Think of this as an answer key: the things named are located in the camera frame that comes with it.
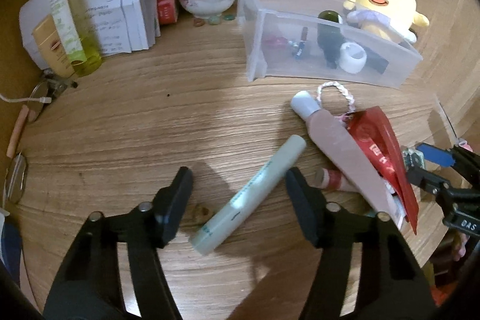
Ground white tape roll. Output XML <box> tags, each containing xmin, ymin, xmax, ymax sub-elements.
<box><xmin>338</xmin><ymin>41</ymin><xmax>367</xmax><ymax>75</ymax></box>

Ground white charging cable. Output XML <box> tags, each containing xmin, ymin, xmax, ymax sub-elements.
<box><xmin>0</xmin><ymin>92</ymin><xmax>53</xmax><ymax>105</ymax></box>

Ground yellow chick plush toy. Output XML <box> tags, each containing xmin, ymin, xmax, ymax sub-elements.
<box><xmin>343</xmin><ymin>0</ymin><xmax>430</xmax><ymax>44</ymax></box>

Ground red small box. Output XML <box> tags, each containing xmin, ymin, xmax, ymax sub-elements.
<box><xmin>157</xmin><ymin>0</ymin><xmax>178</xmax><ymax>25</ymax></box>

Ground white folded paper boxes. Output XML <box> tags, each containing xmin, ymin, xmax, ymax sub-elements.
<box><xmin>19</xmin><ymin>0</ymin><xmax>160</xmax><ymax>69</ymax></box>

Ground beige cream tube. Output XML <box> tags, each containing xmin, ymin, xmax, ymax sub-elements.
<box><xmin>32</xmin><ymin>15</ymin><xmax>75</xmax><ymax>79</ymax></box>

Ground pink tube white cap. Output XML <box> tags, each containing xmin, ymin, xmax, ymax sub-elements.
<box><xmin>290</xmin><ymin>91</ymin><xmax>404</xmax><ymax>227</ymax></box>

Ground dark green bottle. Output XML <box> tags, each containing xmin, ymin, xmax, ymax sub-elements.
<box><xmin>317</xmin><ymin>10</ymin><xmax>345</xmax><ymax>69</ymax></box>

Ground pink white braided rope ring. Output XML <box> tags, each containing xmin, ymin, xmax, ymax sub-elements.
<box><xmin>316</xmin><ymin>80</ymin><xmax>356</xmax><ymax>116</ymax></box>

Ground red gift bag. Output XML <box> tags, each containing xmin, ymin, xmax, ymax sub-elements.
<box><xmin>347</xmin><ymin>106</ymin><xmax>419</xmax><ymax>234</ymax></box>

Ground white floral bowl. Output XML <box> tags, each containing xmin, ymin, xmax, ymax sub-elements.
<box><xmin>179</xmin><ymin>0</ymin><xmax>236</xmax><ymax>19</ymax></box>

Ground pale green cosmetic tube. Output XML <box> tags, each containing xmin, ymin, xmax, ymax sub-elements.
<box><xmin>190</xmin><ymin>135</ymin><xmax>306</xmax><ymax>255</ymax></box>

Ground yellow green liquid bottle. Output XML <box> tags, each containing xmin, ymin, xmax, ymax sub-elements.
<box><xmin>45</xmin><ymin>0</ymin><xmax>104</xmax><ymax>78</ymax></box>

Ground clear plastic storage bin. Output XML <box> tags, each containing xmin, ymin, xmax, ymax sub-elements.
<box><xmin>237</xmin><ymin>0</ymin><xmax>422</xmax><ymax>88</ymax></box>

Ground white green cosmetic tube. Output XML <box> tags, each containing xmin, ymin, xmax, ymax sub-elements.
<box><xmin>48</xmin><ymin>0</ymin><xmax>87</xmax><ymax>67</ymax></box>

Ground round metal mirror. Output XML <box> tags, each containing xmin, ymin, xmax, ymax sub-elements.
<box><xmin>27</xmin><ymin>81</ymin><xmax>52</xmax><ymax>123</ymax></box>

